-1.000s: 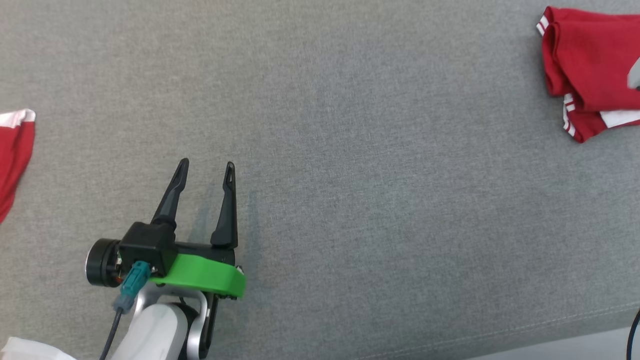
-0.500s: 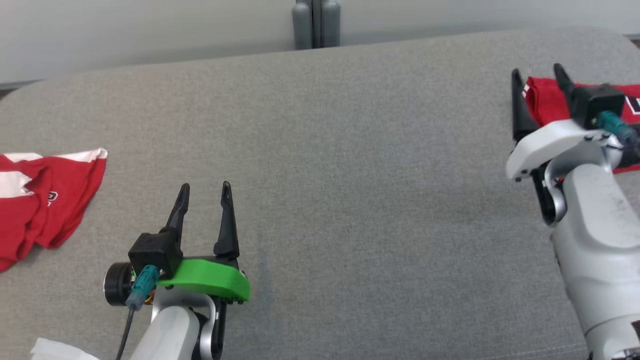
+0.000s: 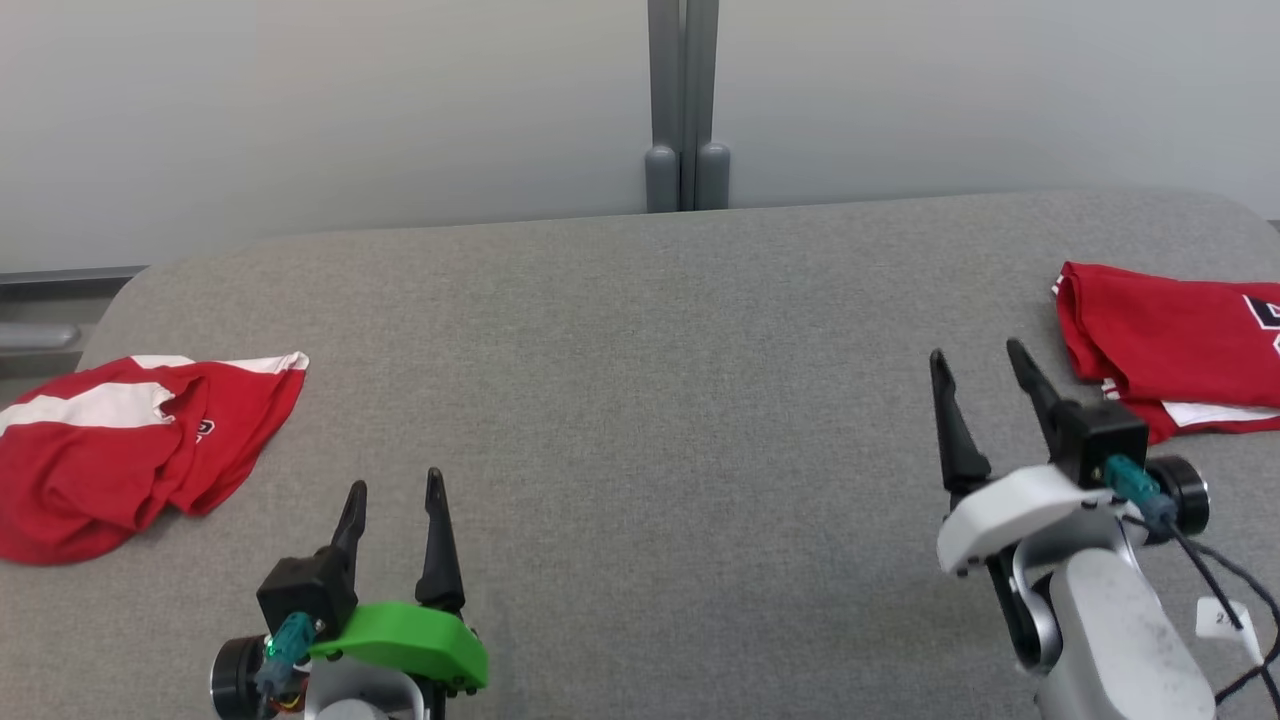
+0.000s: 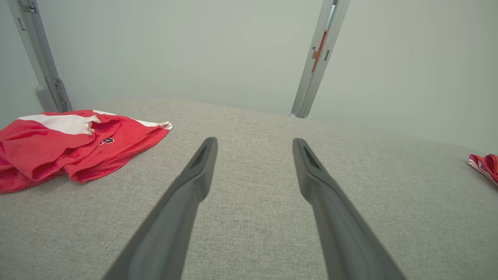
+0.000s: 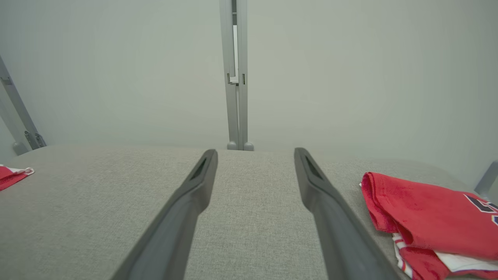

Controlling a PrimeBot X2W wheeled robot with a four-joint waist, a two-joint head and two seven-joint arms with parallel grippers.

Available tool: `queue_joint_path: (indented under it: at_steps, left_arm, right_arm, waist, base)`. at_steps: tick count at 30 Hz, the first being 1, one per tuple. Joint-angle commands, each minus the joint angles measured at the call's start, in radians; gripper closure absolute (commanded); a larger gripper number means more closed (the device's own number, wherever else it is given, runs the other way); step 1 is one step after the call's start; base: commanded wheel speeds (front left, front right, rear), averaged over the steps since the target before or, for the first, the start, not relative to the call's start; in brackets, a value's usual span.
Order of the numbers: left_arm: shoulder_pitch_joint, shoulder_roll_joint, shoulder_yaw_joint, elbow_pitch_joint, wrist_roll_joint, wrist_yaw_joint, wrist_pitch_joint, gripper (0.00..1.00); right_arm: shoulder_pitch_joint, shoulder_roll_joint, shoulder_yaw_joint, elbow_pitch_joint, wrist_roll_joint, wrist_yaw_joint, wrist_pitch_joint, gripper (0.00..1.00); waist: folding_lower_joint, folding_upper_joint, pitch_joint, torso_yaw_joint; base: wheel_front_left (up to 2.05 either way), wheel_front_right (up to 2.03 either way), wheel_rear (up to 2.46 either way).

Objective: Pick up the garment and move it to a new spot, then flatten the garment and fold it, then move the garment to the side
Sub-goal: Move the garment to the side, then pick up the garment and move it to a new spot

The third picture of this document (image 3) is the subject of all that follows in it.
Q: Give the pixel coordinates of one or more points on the grey metal stand foot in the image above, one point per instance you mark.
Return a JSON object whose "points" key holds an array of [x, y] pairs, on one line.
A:
{"points": [[35, 336]]}

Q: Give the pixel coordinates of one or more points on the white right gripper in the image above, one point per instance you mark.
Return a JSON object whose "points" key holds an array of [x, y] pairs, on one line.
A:
{"points": [[1010, 510]]}

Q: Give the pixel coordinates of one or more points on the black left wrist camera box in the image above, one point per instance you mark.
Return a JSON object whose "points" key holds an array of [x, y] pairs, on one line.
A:
{"points": [[300, 595]]}

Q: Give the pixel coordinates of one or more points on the red jersey with white sleeves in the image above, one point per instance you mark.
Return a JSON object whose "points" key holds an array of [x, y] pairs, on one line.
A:
{"points": [[1160, 330]]}

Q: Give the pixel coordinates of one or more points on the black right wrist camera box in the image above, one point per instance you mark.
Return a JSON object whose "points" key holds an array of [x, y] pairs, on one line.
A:
{"points": [[1105, 440]]}

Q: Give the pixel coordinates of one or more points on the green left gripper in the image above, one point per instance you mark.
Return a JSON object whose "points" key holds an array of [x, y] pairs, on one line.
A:
{"points": [[410, 640]]}

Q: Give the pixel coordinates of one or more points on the grey partition post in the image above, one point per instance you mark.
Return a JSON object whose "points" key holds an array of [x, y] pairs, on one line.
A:
{"points": [[683, 80]]}

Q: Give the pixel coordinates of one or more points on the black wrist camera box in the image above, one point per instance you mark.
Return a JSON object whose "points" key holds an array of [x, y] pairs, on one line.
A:
{"points": [[300, 595], [1105, 440]]}

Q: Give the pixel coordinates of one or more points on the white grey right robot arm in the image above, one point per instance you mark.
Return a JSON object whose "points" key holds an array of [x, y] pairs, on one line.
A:
{"points": [[1110, 640]]}

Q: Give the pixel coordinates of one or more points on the red and white shirt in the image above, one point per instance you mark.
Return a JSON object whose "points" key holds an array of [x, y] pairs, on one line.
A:
{"points": [[90, 470]]}

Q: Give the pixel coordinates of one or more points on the grey wall base rail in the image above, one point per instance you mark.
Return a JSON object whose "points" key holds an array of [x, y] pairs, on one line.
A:
{"points": [[60, 277]]}

